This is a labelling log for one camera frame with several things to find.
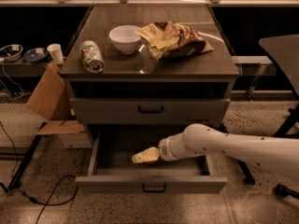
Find brown cardboard box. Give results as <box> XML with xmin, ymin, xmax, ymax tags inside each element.
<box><xmin>26</xmin><ymin>63</ymin><xmax>93</xmax><ymax>148</ymax></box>

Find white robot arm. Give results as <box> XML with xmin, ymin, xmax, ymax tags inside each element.
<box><xmin>132</xmin><ymin>124</ymin><xmax>299</xmax><ymax>182</ymax></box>

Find blue patterned plate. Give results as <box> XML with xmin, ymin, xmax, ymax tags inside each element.
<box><xmin>23</xmin><ymin>48</ymin><xmax>49</xmax><ymax>63</ymax></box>

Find blue patterned bowl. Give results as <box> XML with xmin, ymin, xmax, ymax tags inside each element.
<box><xmin>0</xmin><ymin>44</ymin><xmax>23</xmax><ymax>62</ymax></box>

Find crushed soda can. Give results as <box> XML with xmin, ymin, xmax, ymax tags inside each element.
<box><xmin>79</xmin><ymin>40</ymin><xmax>104</xmax><ymax>74</ymax></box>

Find grey drawer cabinet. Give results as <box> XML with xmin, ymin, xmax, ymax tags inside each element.
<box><xmin>60</xmin><ymin>4</ymin><xmax>239</xmax><ymax>140</ymax></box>

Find dark side table top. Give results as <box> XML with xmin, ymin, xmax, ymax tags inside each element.
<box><xmin>259</xmin><ymin>35</ymin><xmax>299</xmax><ymax>96</ymax></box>

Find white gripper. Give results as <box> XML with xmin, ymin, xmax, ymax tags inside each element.
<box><xmin>132</xmin><ymin>135</ymin><xmax>184</xmax><ymax>163</ymax></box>

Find yellow brown chip bag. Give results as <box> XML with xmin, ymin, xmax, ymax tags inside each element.
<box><xmin>135</xmin><ymin>21</ymin><xmax>213</xmax><ymax>60</ymax></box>

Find open lower grey drawer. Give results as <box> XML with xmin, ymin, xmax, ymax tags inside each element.
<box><xmin>76</xmin><ymin>125</ymin><xmax>227</xmax><ymax>194</ymax></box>

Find black caster wheel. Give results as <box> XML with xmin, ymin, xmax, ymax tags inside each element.
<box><xmin>275</xmin><ymin>184</ymin><xmax>299</xmax><ymax>200</ymax></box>

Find black left frame leg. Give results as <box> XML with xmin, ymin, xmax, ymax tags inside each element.
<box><xmin>8</xmin><ymin>134</ymin><xmax>42</xmax><ymax>190</ymax></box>

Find white ceramic bowl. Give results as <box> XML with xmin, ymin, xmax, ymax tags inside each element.
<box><xmin>109</xmin><ymin>25</ymin><xmax>141</xmax><ymax>54</ymax></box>

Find white paper cup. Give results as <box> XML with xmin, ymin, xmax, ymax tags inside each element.
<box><xmin>47</xmin><ymin>44</ymin><xmax>64</xmax><ymax>64</ymax></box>

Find black table leg frame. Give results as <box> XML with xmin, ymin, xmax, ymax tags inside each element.
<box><xmin>238</xmin><ymin>105</ymin><xmax>299</xmax><ymax>185</ymax></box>

